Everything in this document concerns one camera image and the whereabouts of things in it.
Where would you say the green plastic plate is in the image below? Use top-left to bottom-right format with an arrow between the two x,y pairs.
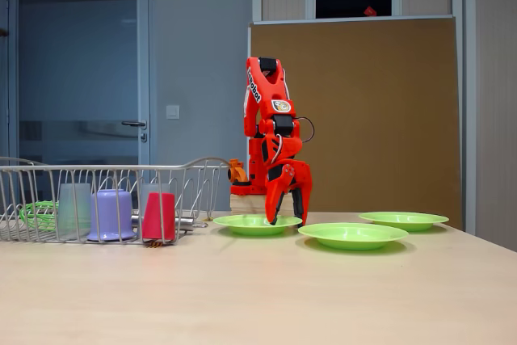
212,214 -> 304,237
358,211 -> 450,233
297,222 -> 410,250

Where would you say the green whisk with metal handle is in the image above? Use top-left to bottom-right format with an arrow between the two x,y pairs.
19,200 -> 195,233

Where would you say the red plastic cup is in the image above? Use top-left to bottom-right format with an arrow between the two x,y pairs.
141,191 -> 177,241

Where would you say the purple plastic mug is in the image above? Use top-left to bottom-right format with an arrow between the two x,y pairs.
86,188 -> 137,242

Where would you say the wooden base block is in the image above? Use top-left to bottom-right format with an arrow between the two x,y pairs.
229,193 -> 298,217

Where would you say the orange table clamp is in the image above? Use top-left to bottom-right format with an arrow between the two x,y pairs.
227,158 -> 248,183

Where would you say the grey framed glass door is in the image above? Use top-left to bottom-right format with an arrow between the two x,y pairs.
7,0 -> 151,168

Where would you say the metal wire dish rack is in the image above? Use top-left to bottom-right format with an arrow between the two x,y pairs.
0,156 -> 231,246

